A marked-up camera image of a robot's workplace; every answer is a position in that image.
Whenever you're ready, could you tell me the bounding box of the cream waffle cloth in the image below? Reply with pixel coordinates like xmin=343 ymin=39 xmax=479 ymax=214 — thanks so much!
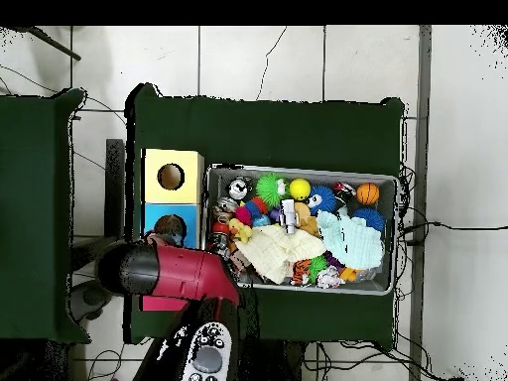
xmin=234 ymin=224 xmax=326 ymax=286

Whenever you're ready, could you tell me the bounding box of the light blue waffle cloth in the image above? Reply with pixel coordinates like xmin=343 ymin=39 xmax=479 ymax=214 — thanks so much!
xmin=316 ymin=208 xmax=386 ymax=273

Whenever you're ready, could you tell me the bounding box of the shallow clear mesh bin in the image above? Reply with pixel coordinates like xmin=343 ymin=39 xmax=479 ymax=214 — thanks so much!
xmin=200 ymin=164 xmax=401 ymax=299

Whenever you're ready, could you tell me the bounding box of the crushed silver soda can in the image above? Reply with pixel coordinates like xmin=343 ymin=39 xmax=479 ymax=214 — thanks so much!
xmin=227 ymin=178 xmax=252 ymax=201

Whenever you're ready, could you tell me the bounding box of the large green spiky ball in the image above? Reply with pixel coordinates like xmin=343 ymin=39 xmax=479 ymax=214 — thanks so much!
xmin=255 ymin=173 xmax=290 ymax=206

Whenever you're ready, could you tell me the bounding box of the grey metal toy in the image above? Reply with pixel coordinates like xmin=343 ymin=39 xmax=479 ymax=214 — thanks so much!
xmin=279 ymin=197 xmax=299 ymax=236

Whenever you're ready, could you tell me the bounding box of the yellow ball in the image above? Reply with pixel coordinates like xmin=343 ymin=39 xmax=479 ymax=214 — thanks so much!
xmin=289 ymin=178 xmax=312 ymax=200

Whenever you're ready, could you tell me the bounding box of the blue spiky ball with eyes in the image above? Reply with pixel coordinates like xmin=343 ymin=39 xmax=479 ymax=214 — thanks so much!
xmin=307 ymin=186 xmax=338 ymax=217

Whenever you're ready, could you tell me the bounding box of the dark green table cloth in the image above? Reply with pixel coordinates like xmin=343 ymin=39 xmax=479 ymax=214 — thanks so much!
xmin=125 ymin=82 xmax=406 ymax=350

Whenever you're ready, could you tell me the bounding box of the orange striped tiger toy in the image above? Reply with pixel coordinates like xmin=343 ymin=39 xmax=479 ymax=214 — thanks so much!
xmin=290 ymin=259 xmax=313 ymax=287

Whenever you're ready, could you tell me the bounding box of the orange basketball toy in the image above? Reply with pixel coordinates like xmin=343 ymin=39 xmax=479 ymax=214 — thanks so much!
xmin=356 ymin=182 xmax=381 ymax=207

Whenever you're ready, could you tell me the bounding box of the black flat panel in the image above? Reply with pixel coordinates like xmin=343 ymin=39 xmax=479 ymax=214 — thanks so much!
xmin=105 ymin=138 xmax=128 ymax=281

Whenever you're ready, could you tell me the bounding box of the grey stand base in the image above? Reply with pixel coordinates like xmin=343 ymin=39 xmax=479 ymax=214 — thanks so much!
xmin=66 ymin=277 xmax=122 ymax=322

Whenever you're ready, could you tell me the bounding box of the green cloth side table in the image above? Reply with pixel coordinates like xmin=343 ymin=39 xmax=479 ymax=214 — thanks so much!
xmin=0 ymin=88 xmax=88 ymax=344

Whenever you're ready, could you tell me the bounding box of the dark thin rod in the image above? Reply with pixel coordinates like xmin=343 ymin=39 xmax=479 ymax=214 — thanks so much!
xmin=22 ymin=27 xmax=83 ymax=63

